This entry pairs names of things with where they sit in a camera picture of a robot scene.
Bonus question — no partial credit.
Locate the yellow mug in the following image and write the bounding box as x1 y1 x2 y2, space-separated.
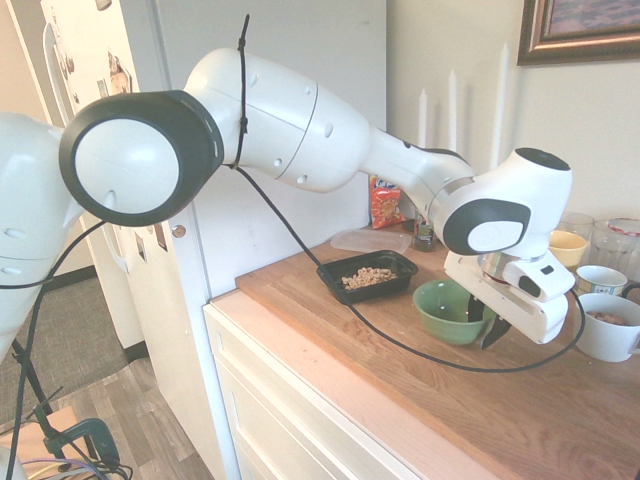
548 229 590 274

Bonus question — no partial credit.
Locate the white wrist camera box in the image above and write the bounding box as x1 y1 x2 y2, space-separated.
502 248 577 303

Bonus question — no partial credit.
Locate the green clamp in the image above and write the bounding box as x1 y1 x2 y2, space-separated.
27 404 121 464

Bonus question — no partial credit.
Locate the orange red snack bag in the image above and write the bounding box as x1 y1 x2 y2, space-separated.
369 174 407 230

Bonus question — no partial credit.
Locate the cereal in white mug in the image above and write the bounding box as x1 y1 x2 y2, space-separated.
585 309 631 327

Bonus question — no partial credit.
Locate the white refrigerator door handle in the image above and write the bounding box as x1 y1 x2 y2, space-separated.
42 22 71 126
102 222 132 274

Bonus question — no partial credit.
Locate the ring cereal pile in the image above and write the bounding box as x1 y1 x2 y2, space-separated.
341 268 399 292

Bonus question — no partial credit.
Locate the spice jar with black lid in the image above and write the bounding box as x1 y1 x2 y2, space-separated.
414 214 438 253

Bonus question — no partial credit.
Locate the white kitchen cabinet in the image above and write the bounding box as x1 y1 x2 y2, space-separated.
202 294 426 480

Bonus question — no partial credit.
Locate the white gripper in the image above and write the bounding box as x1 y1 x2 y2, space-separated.
443 251 570 351

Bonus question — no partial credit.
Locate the green ceramic bowl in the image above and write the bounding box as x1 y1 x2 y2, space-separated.
412 278 497 347

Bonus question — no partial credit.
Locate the clear plastic lid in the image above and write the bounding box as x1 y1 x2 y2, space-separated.
329 227 413 254

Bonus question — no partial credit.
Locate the large photo fridge magnet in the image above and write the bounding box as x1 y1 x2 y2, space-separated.
107 49 134 96

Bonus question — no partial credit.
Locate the bundle of loose cables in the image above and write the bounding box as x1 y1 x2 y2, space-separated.
19 457 134 480

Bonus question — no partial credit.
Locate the black camera cable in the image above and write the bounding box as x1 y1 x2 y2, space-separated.
0 13 587 480

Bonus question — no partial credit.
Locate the wooden framed picture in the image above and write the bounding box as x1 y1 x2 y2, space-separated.
516 0 640 67

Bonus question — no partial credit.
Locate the white patterned teacup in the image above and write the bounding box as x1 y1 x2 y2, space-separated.
574 264 629 299

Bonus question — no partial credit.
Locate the large white mug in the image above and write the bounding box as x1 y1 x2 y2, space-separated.
574 292 640 363

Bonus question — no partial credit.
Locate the white refrigerator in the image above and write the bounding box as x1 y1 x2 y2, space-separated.
9 0 389 480

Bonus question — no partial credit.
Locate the grey floor mat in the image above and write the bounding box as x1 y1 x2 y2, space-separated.
0 279 129 426

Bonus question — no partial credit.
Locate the clear glass with red-rimmed lid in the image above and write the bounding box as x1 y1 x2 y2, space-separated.
589 217 640 281

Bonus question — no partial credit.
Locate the medium white candle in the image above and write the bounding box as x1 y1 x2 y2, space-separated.
447 69 458 154

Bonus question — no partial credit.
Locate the clear drinking glass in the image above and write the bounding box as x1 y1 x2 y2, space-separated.
558 212 595 236

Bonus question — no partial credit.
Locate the tall white candle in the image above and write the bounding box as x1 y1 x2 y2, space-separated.
489 42 510 169

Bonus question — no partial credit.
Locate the black tripod stand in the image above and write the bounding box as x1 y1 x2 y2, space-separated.
9 337 64 416

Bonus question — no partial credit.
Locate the black plastic food box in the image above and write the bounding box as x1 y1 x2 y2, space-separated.
316 249 419 305

